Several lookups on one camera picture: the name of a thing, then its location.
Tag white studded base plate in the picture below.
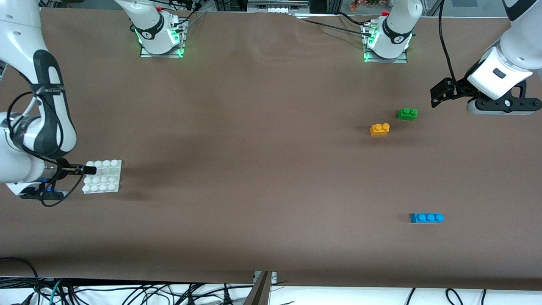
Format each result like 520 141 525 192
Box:
82 159 123 194

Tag blue three-stud block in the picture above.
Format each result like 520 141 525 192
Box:
410 213 445 224

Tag brown table cover cloth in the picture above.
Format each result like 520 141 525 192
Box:
0 8 542 293

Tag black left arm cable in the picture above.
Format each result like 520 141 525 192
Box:
438 0 459 83

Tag black looped floor cable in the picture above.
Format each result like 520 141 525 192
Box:
0 257 41 305

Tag teal floor cable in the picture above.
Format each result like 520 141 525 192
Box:
48 279 64 305

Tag black cable across cloth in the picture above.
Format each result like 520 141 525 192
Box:
292 12 370 39

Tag black tangled floor cables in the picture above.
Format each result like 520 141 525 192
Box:
64 282 254 305

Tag metal table edge bracket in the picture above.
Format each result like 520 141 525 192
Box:
243 271 278 305

